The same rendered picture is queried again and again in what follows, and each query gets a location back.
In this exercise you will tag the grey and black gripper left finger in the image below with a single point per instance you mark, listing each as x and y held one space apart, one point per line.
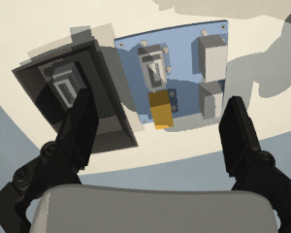
53 166

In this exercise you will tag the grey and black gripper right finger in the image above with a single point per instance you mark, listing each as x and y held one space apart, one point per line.
254 169

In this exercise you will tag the golden yellow block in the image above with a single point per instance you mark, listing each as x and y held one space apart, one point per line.
160 107

